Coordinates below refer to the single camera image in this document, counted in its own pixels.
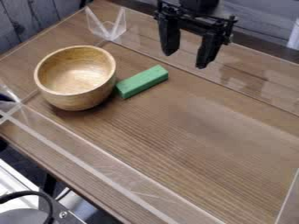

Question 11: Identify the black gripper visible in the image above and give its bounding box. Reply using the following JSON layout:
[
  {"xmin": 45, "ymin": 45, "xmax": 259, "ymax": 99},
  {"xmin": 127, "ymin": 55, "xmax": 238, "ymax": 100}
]
[{"xmin": 154, "ymin": 0, "xmax": 239, "ymax": 69}]

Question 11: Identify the green rectangular block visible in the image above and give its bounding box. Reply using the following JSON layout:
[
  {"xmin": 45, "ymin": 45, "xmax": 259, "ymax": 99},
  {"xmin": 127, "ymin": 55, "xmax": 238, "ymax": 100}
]
[{"xmin": 116, "ymin": 65, "xmax": 168, "ymax": 99}]

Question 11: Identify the brown wooden bowl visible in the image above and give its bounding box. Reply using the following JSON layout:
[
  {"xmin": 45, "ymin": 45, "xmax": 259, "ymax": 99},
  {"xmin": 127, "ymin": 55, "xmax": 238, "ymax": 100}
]
[{"xmin": 33, "ymin": 45, "xmax": 118, "ymax": 111}]

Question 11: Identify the clear acrylic corner bracket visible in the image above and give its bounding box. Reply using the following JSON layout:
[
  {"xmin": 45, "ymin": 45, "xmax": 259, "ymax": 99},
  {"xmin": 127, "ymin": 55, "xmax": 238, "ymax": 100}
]
[{"xmin": 86, "ymin": 7, "xmax": 127, "ymax": 41}]

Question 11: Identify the clear acrylic front wall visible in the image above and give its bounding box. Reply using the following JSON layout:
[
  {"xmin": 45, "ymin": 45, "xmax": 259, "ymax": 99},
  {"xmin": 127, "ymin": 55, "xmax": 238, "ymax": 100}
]
[{"xmin": 0, "ymin": 84, "xmax": 226, "ymax": 224}]

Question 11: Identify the grey metal bracket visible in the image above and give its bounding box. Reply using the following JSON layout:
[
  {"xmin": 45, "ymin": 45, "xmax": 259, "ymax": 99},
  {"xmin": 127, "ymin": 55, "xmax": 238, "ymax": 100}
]
[{"xmin": 41, "ymin": 188, "xmax": 87, "ymax": 224}]

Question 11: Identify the black cable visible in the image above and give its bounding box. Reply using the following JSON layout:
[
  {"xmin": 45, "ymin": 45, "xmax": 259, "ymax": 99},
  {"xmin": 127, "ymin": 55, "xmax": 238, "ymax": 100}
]
[{"xmin": 0, "ymin": 190, "xmax": 56, "ymax": 224}]

